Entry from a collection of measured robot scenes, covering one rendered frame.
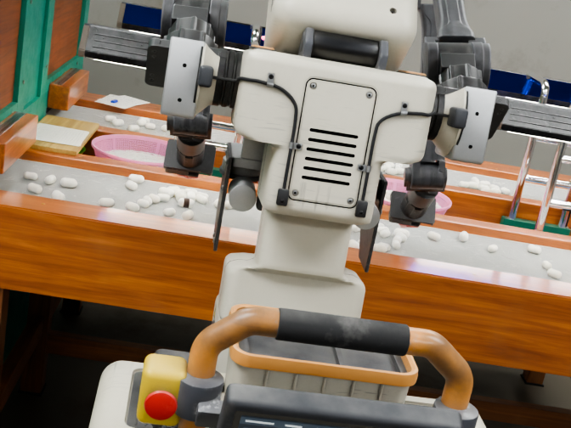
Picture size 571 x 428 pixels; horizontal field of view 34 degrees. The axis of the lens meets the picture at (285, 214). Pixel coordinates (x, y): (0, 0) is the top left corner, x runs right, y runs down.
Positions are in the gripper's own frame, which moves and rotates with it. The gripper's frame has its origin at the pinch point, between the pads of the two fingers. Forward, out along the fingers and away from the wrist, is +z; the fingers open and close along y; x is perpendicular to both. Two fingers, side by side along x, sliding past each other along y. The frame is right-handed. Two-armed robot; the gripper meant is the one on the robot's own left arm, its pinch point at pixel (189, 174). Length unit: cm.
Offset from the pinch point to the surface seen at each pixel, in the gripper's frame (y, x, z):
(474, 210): -81, -29, 56
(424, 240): -58, -2, 21
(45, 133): 40, -23, 38
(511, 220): -92, -27, 54
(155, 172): 9.2, -12.3, 28.4
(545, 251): -91, -6, 27
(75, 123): 35, -34, 51
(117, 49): 20.4, -27.5, -1.0
